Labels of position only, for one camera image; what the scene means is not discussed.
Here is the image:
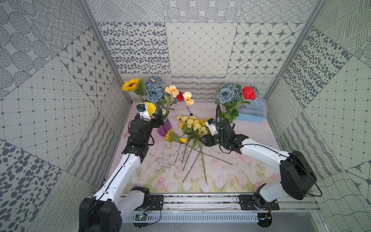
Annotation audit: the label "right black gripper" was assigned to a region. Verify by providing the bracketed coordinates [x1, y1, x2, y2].
[199, 133, 228, 147]

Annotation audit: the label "small sunflower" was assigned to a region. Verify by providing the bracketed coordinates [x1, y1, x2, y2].
[174, 138, 188, 165]

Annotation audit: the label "large sunflower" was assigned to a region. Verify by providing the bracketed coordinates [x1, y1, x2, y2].
[122, 78, 146, 97]
[165, 127, 231, 167]

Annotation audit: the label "yellow rose bunch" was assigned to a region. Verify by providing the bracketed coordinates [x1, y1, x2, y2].
[175, 115, 209, 183]

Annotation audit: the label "large sunflower vase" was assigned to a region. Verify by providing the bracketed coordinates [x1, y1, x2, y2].
[180, 116, 211, 181]

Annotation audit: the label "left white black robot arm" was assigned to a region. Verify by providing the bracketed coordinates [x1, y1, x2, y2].
[78, 116, 164, 232]

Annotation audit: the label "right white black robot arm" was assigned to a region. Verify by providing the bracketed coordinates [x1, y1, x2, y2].
[201, 105, 317, 210]

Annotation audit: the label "purple ribbed vase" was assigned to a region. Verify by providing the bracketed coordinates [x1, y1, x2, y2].
[157, 117, 173, 137]

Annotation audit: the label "left bouquet yellow flowers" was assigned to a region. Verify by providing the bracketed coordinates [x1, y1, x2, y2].
[145, 76, 195, 116]

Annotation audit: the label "blue grey roses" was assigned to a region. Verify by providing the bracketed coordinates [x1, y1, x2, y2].
[215, 83, 260, 104]

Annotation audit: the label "blue plastic storage box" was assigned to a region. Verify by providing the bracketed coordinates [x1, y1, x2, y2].
[237, 98, 268, 123]

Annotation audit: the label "red rose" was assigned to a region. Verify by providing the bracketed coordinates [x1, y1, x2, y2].
[242, 86, 257, 101]

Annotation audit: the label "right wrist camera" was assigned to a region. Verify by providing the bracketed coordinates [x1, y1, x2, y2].
[205, 119, 218, 136]

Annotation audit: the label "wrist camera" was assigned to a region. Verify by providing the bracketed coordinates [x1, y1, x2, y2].
[135, 102, 151, 120]
[205, 119, 218, 136]

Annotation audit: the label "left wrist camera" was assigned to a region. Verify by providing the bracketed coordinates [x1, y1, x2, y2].
[135, 102, 151, 120]

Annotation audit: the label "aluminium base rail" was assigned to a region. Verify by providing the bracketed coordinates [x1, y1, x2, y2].
[86, 192, 321, 214]

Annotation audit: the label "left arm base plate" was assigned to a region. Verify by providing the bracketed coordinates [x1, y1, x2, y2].
[131, 186, 164, 211]

